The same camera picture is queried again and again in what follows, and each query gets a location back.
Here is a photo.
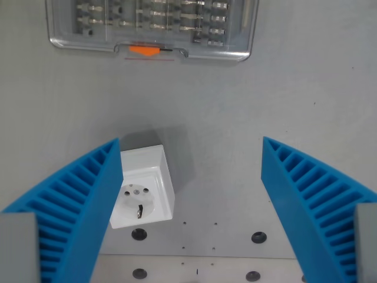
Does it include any white electrical wall socket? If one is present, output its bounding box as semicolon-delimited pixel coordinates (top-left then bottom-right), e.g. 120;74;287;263
109;143;176;231

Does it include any light aluminium base plate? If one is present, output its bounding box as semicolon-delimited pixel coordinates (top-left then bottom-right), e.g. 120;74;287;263
91;254;305;283

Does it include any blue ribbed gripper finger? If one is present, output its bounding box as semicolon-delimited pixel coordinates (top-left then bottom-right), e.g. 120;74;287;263
0;137;124;283
260;136;377;283

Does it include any clear plastic bit set case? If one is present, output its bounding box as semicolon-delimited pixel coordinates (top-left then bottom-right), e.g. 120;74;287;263
45;0;260;63

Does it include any orange handled small tool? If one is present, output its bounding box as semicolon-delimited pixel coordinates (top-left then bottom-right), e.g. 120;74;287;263
129;45;173;57

